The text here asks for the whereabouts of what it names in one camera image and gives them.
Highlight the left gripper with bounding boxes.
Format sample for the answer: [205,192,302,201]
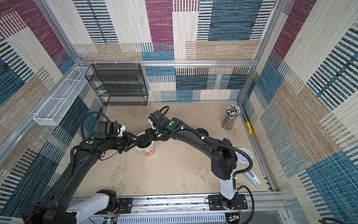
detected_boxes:
[107,131,142,154]

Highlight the white leak-proof paper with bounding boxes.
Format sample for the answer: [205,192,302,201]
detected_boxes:
[135,132,154,151]

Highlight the paper milk tea cup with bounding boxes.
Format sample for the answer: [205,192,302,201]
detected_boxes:
[142,147,154,156]

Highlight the black lid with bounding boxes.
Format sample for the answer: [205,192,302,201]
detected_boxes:
[196,128,209,136]
[137,140,152,149]

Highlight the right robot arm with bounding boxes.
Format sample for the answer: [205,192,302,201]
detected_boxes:
[137,106,253,209]

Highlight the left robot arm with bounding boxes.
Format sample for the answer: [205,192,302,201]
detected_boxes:
[21,118,141,224]

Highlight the white clock stand bar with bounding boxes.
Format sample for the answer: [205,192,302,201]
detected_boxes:
[243,170,261,187]

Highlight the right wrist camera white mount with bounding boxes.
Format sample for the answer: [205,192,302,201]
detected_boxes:
[148,116,157,130]

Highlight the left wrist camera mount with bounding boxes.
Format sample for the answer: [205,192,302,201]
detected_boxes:
[95,121,125,137]

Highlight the black wire shelf rack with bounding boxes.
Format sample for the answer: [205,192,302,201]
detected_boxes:
[85,63,148,106]

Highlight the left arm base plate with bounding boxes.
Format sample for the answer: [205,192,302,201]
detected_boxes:
[114,197,133,215]

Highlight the white mesh wall basket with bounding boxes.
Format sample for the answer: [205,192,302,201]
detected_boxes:
[33,66,88,126]

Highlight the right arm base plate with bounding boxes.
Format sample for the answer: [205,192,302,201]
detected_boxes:
[205,194,248,211]

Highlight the yellow marker on rail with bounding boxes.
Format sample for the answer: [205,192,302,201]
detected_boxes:
[246,122,253,134]

